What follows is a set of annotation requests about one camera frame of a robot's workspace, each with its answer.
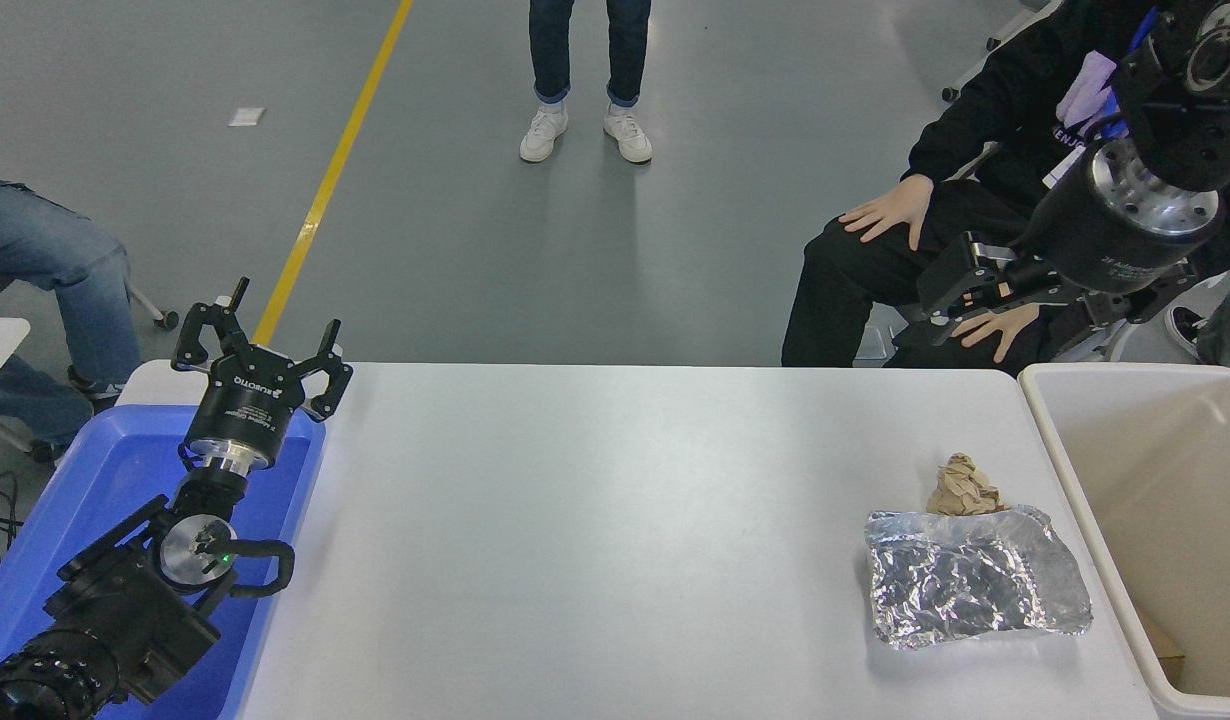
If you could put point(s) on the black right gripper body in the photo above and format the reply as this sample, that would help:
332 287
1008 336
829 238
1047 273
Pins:
1095 240

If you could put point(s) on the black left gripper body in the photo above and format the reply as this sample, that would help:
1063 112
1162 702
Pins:
243 405

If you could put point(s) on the foil plate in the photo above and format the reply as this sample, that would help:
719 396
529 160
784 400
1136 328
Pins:
975 580

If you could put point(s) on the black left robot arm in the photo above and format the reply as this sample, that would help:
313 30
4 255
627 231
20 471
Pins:
115 610

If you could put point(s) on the person's left hand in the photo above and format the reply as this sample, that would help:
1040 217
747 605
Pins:
1000 325

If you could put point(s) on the person's right hand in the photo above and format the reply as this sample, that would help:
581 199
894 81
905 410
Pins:
895 212

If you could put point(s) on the chair leg with caster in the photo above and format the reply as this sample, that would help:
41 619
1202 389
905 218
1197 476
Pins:
155 312

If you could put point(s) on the blue plastic tray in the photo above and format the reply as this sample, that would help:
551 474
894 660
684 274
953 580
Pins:
105 480

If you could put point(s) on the seated person in jeans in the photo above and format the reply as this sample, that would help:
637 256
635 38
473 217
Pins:
65 270

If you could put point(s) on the seated person in black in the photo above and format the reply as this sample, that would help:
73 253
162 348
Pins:
975 110

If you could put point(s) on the large pale bin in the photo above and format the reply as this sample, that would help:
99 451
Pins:
1165 480

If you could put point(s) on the crumpled tan paper ball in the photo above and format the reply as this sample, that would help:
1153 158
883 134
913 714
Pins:
963 485

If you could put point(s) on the white paper scrap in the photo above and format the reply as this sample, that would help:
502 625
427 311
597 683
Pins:
247 116

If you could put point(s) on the white chair base with casters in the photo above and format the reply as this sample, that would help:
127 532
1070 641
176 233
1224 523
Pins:
1010 40

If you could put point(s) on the brown cardboard scrap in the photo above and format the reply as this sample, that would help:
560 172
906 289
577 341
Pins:
1163 635

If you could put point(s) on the standing person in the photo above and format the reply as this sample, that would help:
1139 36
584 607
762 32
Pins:
585 40

